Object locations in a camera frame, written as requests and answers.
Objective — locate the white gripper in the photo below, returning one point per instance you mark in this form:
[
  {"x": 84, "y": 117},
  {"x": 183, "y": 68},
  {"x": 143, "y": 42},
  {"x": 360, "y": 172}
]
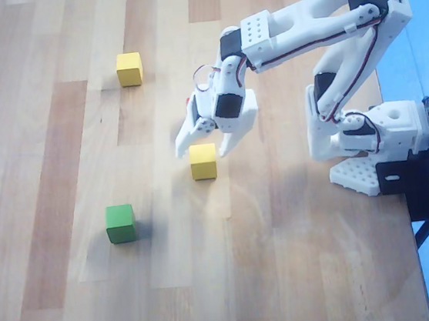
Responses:
[{"x": 205, "y": 125}]

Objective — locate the yellow wooden cube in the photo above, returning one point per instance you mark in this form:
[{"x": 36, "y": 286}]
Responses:
[
  {"x": 129, "y": 67},
  {"x": 203, "y": 162}
]

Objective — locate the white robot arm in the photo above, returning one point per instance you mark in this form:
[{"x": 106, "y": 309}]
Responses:
[{"x": 298, "y": 15}]

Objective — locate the green wooden cube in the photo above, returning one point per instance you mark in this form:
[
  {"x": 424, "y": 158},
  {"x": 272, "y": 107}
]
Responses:
[{"x": 120, "y": 223}]

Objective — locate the black table clamp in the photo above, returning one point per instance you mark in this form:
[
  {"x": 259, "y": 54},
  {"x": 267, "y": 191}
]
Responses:
[{"x": 418, "y": 183}]

